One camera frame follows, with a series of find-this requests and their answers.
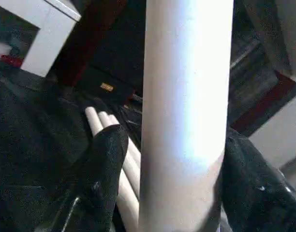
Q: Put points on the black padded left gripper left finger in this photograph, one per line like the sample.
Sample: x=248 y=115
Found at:
x=102 y=174

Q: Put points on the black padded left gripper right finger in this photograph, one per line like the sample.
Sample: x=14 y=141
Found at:
x=254 y=193

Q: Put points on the red object behind glass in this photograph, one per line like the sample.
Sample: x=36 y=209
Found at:
x=11 y=60

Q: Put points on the small tan label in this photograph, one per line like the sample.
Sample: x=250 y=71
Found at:
x=107 y=87

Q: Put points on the white cabinet with glass doors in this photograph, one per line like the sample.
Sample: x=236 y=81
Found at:
x=51 y=33

